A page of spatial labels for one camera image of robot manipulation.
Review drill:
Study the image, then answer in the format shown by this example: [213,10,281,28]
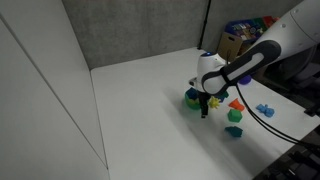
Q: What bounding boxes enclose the blue block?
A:
[186,87,199,100]

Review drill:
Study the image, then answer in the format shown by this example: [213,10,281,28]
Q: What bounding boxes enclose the green wrist camera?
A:
[215,89,231,103]

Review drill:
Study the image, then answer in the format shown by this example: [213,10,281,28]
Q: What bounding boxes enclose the black tripod stand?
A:
[196,0,213,51]

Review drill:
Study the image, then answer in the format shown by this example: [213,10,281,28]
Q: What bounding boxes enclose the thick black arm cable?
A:
[234,83,320,148]

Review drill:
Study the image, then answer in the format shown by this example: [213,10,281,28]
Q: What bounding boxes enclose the green bowl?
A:
[184,88,203,111]

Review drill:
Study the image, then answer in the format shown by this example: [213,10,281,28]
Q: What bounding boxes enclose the purple ball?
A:
[237,74,253,86]

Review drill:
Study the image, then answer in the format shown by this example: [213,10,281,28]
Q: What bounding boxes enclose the orange toy figure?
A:
[227,97,246,112]

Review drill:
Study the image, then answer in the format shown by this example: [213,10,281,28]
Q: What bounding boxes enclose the green block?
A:
[226,108,244,124]

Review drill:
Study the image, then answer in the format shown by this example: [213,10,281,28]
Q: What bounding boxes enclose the light blue toy figure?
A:
[255,103,276,119]

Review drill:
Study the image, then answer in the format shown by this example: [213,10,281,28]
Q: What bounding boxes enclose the yellow spiky star toy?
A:
[207,96,221,110]

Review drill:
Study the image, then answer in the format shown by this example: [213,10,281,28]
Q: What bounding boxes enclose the colourful toy box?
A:
[224,15,282,43]

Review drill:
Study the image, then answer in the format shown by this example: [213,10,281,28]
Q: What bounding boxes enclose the cardboard box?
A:
[216,31,245,63]

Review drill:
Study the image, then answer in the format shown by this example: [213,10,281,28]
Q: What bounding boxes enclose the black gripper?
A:
[197,89,211,120]

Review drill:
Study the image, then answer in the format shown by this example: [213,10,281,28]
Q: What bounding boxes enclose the teal toy figure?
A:
[223,125,244,139]

